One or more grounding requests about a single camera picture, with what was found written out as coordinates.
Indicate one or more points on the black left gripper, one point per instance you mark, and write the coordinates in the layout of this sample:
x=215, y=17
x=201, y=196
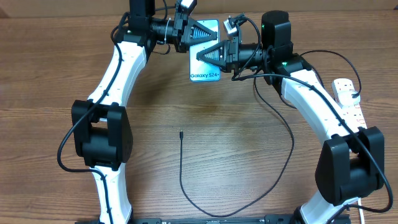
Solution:
x=185, y=26

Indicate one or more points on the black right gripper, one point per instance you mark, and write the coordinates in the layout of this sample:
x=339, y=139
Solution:
x=229, y=53

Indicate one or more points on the Samsung Galaxy smartphone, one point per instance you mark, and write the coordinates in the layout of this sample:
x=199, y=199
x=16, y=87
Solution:
x=201, y=71

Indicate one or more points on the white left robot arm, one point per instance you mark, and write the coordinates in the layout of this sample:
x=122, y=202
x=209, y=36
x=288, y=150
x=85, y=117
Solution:
x=101, y=130

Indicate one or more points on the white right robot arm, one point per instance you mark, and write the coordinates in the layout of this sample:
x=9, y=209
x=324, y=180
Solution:
x=351, y=163

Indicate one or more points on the white charger plug adapter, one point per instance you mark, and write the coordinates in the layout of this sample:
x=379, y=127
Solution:
x=348, y=98

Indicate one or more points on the white power strip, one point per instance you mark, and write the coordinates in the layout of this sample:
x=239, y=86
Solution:
x=343, y=90

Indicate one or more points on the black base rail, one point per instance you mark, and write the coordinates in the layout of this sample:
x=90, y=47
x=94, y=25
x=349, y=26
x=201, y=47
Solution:
x=267, y=219

